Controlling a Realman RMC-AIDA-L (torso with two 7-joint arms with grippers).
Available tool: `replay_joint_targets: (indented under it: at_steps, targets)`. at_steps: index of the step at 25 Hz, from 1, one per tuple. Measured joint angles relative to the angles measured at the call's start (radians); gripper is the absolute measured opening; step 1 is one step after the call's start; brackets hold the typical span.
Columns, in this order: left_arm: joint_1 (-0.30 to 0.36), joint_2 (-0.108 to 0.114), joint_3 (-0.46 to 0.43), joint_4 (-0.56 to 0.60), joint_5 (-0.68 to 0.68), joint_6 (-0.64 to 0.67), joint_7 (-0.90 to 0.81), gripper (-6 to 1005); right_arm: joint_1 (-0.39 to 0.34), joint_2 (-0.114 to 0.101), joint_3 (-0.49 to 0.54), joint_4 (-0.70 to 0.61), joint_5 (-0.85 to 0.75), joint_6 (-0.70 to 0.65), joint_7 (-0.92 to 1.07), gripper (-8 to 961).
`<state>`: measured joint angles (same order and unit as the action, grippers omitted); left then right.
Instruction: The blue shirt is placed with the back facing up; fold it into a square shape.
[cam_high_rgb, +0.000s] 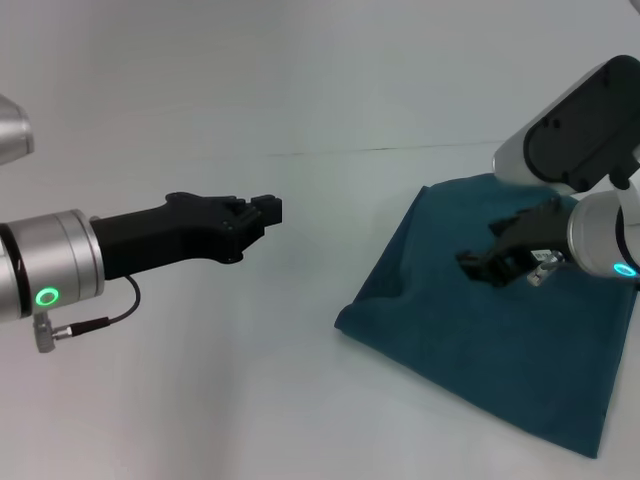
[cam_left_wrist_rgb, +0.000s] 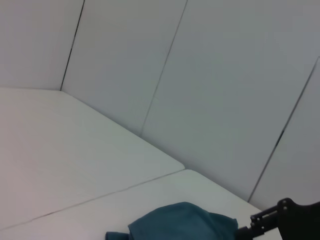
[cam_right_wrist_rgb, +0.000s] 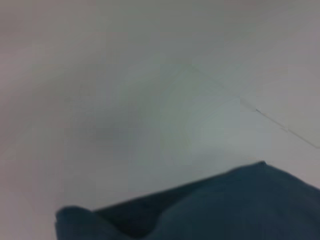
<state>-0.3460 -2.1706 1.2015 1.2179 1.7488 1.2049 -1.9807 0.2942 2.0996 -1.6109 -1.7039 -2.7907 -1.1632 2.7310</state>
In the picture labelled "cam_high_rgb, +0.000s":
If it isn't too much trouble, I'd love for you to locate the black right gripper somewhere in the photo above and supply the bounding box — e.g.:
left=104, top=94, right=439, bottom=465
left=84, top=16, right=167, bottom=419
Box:
left=455, top=196, right=575, bottom=290

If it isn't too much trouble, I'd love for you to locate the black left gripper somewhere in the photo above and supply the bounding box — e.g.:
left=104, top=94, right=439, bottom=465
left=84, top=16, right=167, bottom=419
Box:
left=88, top=191, right=285, bottom=282

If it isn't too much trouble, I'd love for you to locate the teal blue shirt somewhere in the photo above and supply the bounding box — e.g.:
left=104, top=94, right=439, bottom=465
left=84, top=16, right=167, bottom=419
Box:
left=333, top=172, right=640, bottom=446

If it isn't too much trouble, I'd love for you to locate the red black left wrist cable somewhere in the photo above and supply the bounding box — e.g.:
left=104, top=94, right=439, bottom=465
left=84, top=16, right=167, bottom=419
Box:
left=32, top=273, right=142, bottom=354

